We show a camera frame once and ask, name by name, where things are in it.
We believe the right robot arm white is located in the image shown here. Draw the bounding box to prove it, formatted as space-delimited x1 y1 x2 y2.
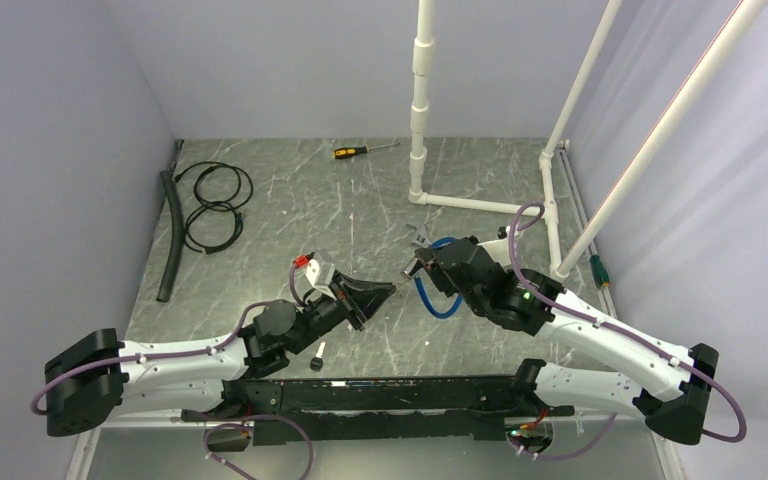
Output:
415 237 719 445

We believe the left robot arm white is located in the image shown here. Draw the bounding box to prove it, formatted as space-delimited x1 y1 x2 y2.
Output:
31 272 397 437

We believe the green handled screwdriver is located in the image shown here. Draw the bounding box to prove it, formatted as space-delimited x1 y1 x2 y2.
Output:
589 254 611 288

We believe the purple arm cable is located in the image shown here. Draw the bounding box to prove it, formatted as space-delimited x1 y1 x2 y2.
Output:
30 264 306 417
508 201 748 444

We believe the orange handled screwdriver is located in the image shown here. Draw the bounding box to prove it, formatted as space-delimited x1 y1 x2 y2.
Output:
332 142 400 160

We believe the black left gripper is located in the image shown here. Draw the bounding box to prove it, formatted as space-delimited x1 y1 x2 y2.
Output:
287 269 396 355

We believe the blue cable lock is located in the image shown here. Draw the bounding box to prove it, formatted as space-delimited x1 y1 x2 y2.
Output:
402 236 465 321

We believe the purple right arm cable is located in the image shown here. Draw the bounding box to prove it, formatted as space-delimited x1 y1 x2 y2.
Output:
508 201 748 444

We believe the black foam tube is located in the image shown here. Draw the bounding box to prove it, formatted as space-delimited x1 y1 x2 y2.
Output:
156 170 185 303

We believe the red handled adjustable wrench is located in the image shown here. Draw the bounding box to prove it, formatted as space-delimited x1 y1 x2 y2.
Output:
406 223 432 248

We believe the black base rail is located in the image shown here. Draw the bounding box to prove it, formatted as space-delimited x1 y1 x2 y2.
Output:
182 375 574 446

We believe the white pvc pipe frame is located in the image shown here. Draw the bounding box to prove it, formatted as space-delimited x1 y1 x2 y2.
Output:
407 0 768 281

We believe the black coiled cable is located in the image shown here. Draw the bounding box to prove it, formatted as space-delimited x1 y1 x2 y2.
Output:
173 161 255 256

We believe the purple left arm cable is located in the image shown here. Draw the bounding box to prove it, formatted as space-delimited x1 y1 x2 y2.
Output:
30 264 306 417

